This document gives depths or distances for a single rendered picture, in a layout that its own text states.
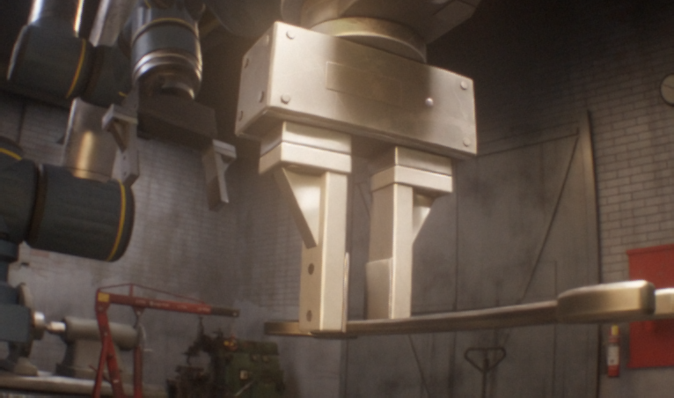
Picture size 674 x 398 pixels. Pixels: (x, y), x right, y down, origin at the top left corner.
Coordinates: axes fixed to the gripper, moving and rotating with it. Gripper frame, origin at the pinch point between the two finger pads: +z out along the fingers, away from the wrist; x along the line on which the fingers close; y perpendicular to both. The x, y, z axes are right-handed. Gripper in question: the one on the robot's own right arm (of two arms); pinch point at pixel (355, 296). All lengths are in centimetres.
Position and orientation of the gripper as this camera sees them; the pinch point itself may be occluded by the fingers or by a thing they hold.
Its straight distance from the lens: 32.9
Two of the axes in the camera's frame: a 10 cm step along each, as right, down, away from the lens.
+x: -8.9, -1.5, -4.4
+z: -0.4, 9.7, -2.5
